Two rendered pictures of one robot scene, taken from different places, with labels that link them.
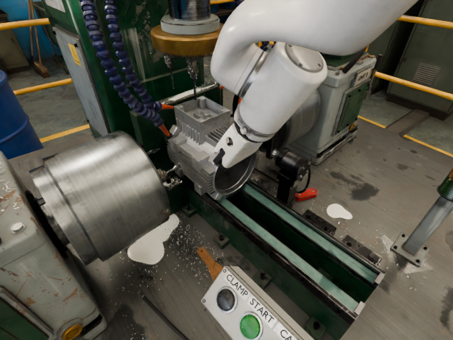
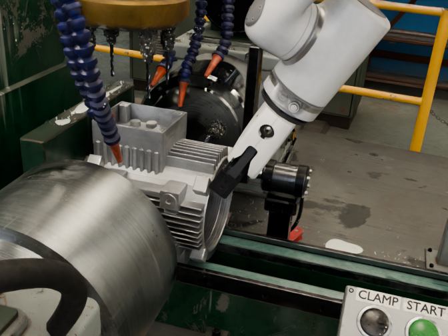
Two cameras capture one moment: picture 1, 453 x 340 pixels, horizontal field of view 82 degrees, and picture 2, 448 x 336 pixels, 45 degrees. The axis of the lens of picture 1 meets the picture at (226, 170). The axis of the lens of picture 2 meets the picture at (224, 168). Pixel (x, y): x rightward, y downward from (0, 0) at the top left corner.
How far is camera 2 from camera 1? 41 cm
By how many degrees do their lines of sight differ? 31
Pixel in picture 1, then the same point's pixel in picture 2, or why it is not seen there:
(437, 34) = not seen: hidden behind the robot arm
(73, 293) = not seen: outside the picture
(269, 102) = (339, 59)
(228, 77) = (290, 33)
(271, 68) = (342, 17)
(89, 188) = (92, 244)
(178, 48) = (141, 16)
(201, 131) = (163, 149)
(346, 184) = (327, 212)
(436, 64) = not seen: hidden behind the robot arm
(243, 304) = (399, 315)
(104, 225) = (127, 305)
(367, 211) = (374, 237)
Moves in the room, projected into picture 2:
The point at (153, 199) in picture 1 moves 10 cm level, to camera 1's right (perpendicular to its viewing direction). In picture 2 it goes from (165, 253) to (236, 233)
